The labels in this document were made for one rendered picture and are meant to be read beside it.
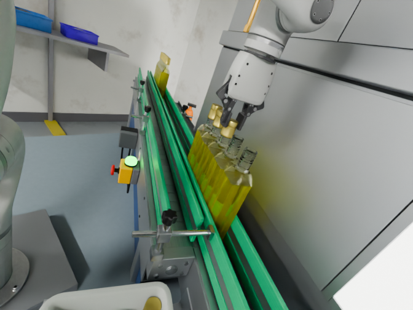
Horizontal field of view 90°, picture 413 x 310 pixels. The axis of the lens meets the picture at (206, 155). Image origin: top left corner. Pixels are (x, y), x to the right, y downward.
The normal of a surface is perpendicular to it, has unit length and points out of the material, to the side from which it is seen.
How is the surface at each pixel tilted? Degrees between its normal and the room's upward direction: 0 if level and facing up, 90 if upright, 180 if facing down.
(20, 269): 3
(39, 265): 3
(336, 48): 90
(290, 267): 90
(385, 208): 90
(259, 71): 90
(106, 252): 0
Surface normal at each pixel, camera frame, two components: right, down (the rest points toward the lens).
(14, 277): 0.37, -0.84
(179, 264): 0.29, 0.52
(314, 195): -0.90, -0.14
